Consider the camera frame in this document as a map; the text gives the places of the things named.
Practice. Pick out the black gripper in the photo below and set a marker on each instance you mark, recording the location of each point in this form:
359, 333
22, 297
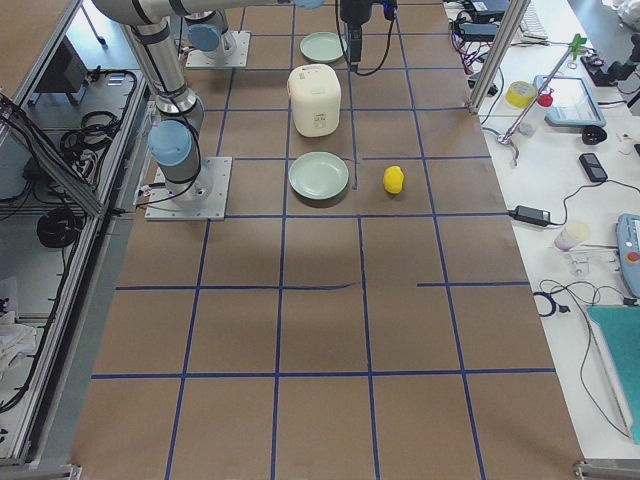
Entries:
354, 11

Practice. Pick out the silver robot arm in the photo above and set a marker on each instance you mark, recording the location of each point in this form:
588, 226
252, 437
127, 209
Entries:
217, 20
147, 26

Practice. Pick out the far green plate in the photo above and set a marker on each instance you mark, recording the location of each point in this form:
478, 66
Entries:
323, 47

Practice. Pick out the green plate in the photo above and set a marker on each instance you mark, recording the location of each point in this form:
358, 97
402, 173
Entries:
323, 47
318, 175

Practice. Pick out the near green plate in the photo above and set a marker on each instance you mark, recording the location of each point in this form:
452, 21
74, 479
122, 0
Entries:
318, 175

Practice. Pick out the yellow lemon toy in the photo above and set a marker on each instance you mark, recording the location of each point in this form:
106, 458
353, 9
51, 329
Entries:
393, 180

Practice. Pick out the yellow tape roll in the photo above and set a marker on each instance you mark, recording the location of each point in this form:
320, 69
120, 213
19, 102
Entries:
520, 94

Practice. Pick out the red capped bottle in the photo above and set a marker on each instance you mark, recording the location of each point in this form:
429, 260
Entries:
537, 113

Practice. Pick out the metal rod stand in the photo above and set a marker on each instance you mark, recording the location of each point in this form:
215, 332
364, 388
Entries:
575, 47

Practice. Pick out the blue teach pendant tablet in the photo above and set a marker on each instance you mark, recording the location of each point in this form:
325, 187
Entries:
573, 105

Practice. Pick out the black power adapter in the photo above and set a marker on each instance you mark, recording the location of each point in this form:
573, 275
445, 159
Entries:
530, 215

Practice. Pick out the black round object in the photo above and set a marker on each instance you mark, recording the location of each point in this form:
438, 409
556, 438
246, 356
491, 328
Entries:
592, 135

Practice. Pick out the black phone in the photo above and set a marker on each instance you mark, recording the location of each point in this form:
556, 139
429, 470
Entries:
593, 167

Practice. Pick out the plastic cup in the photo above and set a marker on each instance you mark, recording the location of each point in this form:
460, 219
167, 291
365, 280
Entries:
572, 234

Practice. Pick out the teal cutting mat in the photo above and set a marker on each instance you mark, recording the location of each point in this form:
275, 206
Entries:
620, 328

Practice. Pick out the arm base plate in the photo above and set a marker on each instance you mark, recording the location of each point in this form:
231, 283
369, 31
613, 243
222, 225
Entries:
211, 49
205, 199

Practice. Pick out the aluminium frame post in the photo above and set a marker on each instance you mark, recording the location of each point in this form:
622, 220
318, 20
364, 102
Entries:
502, 41

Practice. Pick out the aluminium side frame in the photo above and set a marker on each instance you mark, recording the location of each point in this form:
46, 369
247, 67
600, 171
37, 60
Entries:
48, 232

